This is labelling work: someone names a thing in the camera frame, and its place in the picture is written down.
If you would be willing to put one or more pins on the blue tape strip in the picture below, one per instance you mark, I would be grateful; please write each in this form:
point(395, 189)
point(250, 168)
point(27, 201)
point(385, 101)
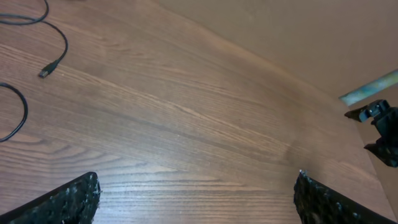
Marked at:
point(369, 89)

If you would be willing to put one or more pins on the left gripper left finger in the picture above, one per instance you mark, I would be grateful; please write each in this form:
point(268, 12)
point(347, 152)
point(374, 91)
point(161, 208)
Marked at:
point(75, 202)

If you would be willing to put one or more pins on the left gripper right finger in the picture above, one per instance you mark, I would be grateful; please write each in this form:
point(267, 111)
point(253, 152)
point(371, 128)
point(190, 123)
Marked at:
point(318, 204)

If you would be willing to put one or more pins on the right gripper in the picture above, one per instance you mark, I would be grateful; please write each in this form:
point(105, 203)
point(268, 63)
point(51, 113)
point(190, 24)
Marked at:
point(385, 121)

